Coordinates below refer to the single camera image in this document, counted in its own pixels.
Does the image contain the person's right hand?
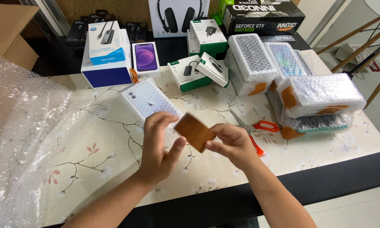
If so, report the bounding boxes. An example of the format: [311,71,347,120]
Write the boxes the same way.
[204,123,261,172]

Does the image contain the person's left hand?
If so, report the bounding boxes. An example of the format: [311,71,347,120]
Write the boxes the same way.
[138,111,187,188]

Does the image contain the brown packing tape roll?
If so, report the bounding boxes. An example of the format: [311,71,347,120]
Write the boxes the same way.
[174,112,216,153]

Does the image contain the floral beige tablecloth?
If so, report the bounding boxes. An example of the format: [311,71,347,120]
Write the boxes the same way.
[39,49,380,224]

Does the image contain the bubble-wrapped purple phone box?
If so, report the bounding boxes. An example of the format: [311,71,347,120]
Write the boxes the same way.
[117,78,183,125]

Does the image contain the bubble-wrapped green parcel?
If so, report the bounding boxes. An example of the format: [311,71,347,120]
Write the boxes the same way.
[267,91,354,140]

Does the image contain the white green hub box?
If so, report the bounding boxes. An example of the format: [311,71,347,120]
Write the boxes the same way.
[196,52,230,88]

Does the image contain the white green adapter box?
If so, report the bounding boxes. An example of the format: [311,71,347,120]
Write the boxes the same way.
[167,55,213,92]

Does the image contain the bubble-wrapped grey parcel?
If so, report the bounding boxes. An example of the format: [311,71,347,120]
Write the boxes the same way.
[228,33,279,84]

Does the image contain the large white and blue box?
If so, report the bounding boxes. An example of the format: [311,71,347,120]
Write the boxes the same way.
[81,29,134,89]

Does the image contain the long bubble-wrapped white parcel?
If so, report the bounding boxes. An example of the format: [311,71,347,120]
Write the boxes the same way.
[277,73,367,119]

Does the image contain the bubble-wrapped phone parcel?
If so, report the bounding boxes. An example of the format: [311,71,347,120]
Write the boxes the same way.
[264,41,314,87]

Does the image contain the flat black box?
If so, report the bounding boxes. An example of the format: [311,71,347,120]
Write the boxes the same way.
[260,34,297,45]

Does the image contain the white green charger box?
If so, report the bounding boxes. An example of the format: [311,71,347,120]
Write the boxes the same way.
[189,19,229,56]

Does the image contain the white blue adapter box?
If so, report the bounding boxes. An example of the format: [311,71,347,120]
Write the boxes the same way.
[88,20,127,66]

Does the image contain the black graphics card box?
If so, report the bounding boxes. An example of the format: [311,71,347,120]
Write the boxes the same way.
[223,0,306,37]

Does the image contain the large clear bubble wrap sheet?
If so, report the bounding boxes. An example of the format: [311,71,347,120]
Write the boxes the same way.
[0,48,94,228]

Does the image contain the white headphones box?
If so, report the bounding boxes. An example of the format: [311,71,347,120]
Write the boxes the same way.
[148,0,211,39]

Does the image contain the crumpled paper bag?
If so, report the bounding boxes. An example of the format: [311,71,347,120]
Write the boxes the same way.
[334,42,373,72]

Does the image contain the black tripod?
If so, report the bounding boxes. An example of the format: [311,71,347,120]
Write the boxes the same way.
[346,37,380,77]

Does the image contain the white stool with wooden legs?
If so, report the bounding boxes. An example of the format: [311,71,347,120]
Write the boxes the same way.
[316,0,380,109]

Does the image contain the brown cardboard carton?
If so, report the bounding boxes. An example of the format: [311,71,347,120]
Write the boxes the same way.
[0,0,40,71]

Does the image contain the orange-handled scissors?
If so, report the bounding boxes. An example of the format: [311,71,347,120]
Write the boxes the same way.
[229,109,280,157]

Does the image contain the stack of black cable boxes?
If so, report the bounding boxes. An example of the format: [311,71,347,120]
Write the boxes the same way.
[65,9,148,49]

